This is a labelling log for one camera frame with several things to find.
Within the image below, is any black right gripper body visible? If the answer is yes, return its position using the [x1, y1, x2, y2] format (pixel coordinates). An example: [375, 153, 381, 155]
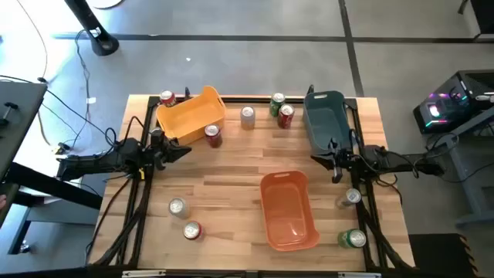
[328, 139, 358, 184]

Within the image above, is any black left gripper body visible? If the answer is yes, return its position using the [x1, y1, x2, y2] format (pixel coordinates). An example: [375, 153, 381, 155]
[147, 134, 174, 172]

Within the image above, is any yellow plastic bin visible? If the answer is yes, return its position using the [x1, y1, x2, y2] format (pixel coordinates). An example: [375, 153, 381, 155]
[155, 85, 227, 147]

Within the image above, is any red Coca-Cola soda can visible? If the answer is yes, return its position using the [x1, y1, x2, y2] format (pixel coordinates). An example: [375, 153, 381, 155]
[204, 123, 224, 149]

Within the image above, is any dark teal plastic bin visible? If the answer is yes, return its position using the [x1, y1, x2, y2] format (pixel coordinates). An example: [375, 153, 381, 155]
[303, 90, 354, 155]

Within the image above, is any orange plastic bin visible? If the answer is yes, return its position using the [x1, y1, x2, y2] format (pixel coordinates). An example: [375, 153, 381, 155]
[259, 170, 321, 253]

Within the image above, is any green soda can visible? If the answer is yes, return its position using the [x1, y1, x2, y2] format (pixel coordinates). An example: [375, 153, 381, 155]
[337, 228, 367, 249]
[269, 92, 286, 118]

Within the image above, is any tan soda can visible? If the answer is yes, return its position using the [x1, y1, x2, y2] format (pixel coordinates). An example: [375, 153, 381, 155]
[239, 105, 256, 131]

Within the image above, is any silver soda can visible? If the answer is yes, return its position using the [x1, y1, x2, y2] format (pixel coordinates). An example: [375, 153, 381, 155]
[167, 197, 191, 220]

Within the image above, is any computer tower with RGB lights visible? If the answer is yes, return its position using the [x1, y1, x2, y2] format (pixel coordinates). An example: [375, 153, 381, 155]
[412, 69, 494, 135]

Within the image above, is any desk with grey legs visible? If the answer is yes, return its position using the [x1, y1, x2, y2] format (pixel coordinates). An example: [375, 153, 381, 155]
[424, 108, 494, 229]

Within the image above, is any black floor stand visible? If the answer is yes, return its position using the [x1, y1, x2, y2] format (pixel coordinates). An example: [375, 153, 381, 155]
[63, 0, 120, 57]

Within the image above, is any black box with hazard stripes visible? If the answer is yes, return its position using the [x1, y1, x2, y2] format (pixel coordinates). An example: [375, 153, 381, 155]
[408, 232, 479, 278]

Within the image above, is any grey side table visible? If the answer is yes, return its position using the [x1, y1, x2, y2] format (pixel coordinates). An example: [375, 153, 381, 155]
[0, 80, 104, 256]

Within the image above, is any round flat stand base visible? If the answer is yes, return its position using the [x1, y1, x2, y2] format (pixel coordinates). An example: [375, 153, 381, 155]
[90, 0, 125, 11]

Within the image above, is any black screw clamp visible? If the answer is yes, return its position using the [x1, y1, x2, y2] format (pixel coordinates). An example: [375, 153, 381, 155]
[0, 100, 19, 127]

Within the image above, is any black cabinet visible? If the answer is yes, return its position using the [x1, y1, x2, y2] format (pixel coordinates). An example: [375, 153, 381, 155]
[458, 0, 494, 42]

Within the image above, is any black aluminium table frame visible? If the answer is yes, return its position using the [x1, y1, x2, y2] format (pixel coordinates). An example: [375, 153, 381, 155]
[86, 94, 418, 277]

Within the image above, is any black cable bundle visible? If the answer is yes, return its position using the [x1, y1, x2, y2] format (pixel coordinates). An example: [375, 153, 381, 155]
[89, 175, 154, 267]
[354, 200, 412, 270]

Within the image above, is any silver metal bracket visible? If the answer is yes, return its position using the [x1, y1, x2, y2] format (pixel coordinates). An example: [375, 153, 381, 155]
[122, 270, 167, 278]
[338, 271, 381, 278]

